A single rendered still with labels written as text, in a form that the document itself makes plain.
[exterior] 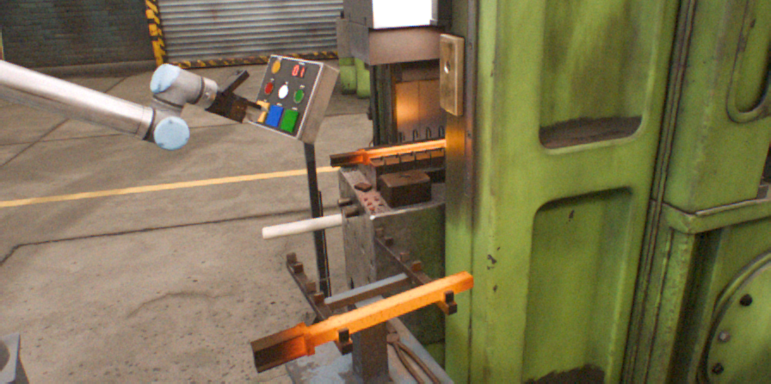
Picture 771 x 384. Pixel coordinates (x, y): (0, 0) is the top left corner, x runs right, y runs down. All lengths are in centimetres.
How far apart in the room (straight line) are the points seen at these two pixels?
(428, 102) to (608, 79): 66
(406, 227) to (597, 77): 59
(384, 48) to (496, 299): 68
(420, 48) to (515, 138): 43
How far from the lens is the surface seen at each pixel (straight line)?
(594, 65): 125
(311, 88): 185
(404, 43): 138
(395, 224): 136
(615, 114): 132
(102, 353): 268
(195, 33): 950
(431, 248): 143
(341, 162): 148
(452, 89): 119
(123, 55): 982
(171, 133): 151
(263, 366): 91
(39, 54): 1021
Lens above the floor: 151
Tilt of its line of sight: 22 degrees down
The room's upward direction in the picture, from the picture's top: 2 degrees counter-clockwise
